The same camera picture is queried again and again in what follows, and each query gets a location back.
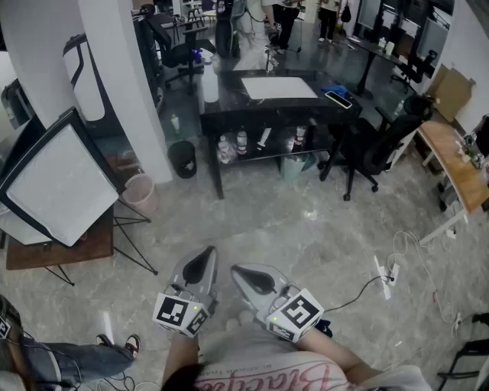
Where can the black office chair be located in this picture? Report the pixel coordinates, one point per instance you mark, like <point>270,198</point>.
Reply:
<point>175,53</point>
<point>382,149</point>

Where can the cardboard sheet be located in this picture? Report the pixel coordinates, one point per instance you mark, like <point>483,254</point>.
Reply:
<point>452,91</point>

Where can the dark bottle red label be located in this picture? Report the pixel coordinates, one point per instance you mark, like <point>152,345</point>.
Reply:
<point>299,139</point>
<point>241,143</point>

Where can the small clear bottle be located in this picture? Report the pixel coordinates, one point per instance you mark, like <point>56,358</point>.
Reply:
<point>175,124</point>

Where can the person's right hand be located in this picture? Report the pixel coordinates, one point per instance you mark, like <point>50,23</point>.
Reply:
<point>238,321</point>

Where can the pink mesh waste basket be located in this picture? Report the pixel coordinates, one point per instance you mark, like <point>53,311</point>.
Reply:
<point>140,194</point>

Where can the smartphone with white case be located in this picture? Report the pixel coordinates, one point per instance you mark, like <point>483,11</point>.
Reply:
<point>338,99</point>

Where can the shiny metal object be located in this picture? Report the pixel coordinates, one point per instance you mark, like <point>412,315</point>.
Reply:
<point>270,61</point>

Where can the white spray bottle blue nozzle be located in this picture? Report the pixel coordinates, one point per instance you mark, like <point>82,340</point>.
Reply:
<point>209,82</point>

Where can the pale green bin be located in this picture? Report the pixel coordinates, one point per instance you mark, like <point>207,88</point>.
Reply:
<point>298,167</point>

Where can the black waste bin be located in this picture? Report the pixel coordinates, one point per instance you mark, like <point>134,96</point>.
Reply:
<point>182,160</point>

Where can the person's dark shoe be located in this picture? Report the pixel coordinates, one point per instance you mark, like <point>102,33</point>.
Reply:
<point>324,328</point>

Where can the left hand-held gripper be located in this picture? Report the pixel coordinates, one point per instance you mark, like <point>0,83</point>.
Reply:
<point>179,311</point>

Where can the white power strip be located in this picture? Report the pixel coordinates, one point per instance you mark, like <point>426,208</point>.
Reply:
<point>393,274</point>

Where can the wooden desk white legs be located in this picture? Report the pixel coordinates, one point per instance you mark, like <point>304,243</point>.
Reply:
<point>454,168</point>

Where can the white chair backrest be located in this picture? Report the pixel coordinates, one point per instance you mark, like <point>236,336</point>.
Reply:
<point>86,80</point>

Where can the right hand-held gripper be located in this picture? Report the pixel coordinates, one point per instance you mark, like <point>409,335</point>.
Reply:
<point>296,315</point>

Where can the black marble table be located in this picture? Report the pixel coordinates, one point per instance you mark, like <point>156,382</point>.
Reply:
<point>275,110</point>

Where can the clutter of small desk items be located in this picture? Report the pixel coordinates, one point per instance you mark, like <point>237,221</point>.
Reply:
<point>471,150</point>

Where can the white tube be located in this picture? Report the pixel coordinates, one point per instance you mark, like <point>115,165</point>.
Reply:
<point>264,139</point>

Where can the softbox studio light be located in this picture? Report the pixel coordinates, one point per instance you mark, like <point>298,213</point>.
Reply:
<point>61,187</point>

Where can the person's white printed shirt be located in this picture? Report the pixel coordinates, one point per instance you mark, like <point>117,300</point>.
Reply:
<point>275,362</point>

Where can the black desk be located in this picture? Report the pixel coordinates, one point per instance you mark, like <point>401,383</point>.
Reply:
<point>376,51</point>

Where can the brown wooden side table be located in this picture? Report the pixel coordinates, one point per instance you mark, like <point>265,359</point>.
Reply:
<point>91,244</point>

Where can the blue cloth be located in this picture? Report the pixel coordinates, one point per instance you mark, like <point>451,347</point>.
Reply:
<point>336,90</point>

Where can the person's right forearm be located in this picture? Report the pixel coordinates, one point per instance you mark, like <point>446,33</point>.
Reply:
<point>332,353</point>

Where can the black light stand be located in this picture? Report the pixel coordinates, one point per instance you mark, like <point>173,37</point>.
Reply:
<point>133,244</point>

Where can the person's left forearm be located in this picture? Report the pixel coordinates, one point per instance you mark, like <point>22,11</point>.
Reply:
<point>179,360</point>

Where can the white containers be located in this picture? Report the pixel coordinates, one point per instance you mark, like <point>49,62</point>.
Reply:
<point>386,46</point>

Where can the black folding chair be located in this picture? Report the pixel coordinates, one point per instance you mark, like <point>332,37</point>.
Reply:
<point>470,355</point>

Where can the white sheet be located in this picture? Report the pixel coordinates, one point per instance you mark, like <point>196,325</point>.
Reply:
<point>279,87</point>

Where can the clear bag of bottles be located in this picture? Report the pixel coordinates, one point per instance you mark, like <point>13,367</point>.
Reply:
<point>227,149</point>

